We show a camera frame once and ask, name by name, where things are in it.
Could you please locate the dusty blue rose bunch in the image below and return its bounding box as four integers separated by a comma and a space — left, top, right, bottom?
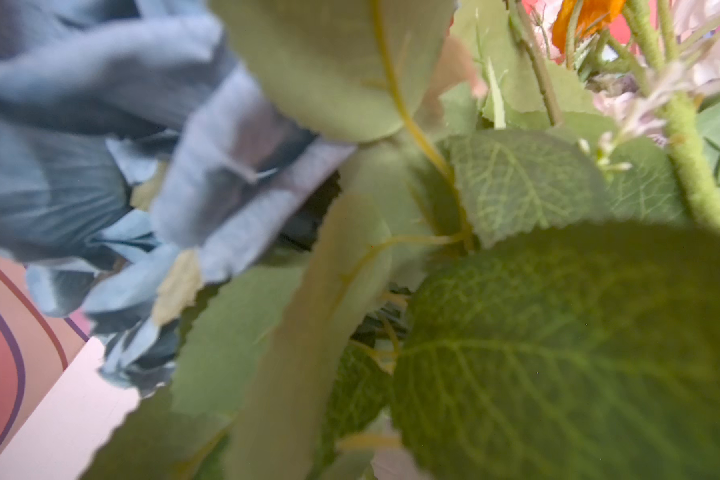
0, 1, 354, 396

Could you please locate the orange gerbera flower stem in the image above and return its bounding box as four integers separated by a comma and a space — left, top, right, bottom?
551, 0, 626, 54

